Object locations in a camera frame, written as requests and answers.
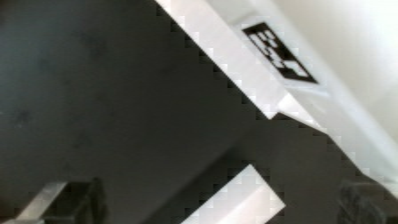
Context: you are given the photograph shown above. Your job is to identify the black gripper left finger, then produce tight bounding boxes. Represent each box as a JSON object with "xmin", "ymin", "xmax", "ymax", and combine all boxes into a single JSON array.
[{"xmin": 10, "ymin": 178, "xmax": 108, "ymax": 224}]

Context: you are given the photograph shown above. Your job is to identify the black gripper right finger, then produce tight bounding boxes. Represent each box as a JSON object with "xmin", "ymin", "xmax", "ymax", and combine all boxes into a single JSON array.
[{"xmin": 337, "ymin": 181, "xmax": 398, "ymax": 224}]

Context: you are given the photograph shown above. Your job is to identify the white front drawer box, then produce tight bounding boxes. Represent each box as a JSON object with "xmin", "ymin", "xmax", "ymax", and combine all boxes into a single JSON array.
[{"xmin": 180, "ymin": 165, "xmax": 285, "ymax": 224}]

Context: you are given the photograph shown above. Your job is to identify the white drawer cabinet frame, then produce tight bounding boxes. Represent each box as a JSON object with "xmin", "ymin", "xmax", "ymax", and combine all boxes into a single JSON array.
[{"xmin": 154, "ymin": 0, "xmax": 398, "ymax": 189}]

